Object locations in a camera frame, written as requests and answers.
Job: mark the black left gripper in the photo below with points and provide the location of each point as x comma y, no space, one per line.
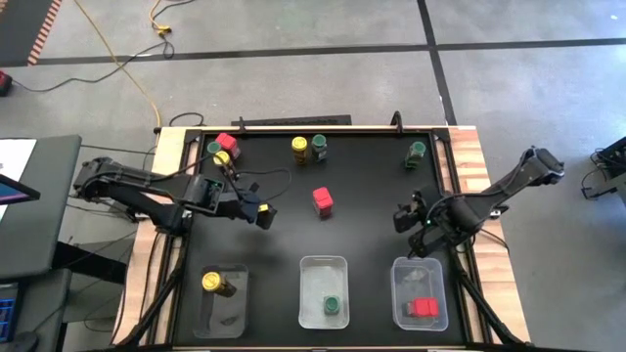
235,203

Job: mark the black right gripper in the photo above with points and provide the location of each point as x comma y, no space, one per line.
430,220

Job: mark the red lid spice jar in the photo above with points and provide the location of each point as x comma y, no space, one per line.
323,199
424,308
227,143

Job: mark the green lid spice jar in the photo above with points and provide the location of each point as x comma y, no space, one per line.
416,149
213,147

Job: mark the yellow lid black spice jar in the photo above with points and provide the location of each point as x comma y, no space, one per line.
213,282
299,145
221,158

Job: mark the green lid jar dark label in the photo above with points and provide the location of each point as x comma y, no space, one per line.
319,143

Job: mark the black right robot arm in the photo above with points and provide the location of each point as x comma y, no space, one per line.
494,190

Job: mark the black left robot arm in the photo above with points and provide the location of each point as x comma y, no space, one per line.
147,190

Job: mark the black table mat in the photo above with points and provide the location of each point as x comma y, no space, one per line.
362,244

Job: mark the frosted white plastic bin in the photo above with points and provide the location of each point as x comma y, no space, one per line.
318,278

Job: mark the long black bar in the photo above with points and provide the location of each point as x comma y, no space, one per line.
293,120

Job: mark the clear smoky plastic bin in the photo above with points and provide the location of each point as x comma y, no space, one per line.
220,318

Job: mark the grey side table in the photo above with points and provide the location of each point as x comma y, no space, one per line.
49,220

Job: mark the tablet with lit screen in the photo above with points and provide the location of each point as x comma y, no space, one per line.
12,193

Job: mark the white paper sheet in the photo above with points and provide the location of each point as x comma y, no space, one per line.
14,156

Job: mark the lit keyboard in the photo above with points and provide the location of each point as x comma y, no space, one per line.
6,313

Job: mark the red floor device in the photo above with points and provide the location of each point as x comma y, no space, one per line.
4,83

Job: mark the black mat orange striped edge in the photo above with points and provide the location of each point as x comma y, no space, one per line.
19,24

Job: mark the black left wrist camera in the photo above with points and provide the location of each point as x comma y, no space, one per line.
254,188

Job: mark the silver mounting bracket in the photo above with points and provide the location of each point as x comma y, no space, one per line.
186,213

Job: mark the black clamp post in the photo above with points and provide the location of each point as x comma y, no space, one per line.
397,121
241,124

